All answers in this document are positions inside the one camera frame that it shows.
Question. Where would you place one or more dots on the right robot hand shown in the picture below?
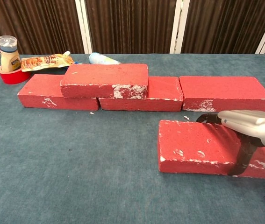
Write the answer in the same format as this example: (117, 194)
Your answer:
(249, 123)

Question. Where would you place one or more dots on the red foam brick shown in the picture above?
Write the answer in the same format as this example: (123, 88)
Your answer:
(36, 93)
(193, 142)
(221, 91)
(165, 88)
(104, 74)

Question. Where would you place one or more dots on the light blue drink can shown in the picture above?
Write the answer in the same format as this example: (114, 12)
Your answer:
(99, 58)

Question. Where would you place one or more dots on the orange spout pouch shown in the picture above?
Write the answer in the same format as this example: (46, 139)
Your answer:
(43, 62)

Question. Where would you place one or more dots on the red tape roll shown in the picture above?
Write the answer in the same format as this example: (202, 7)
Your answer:
(13, 78)

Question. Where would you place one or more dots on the mayonnaise bottle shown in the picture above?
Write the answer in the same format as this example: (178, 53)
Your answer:
(9, 60)

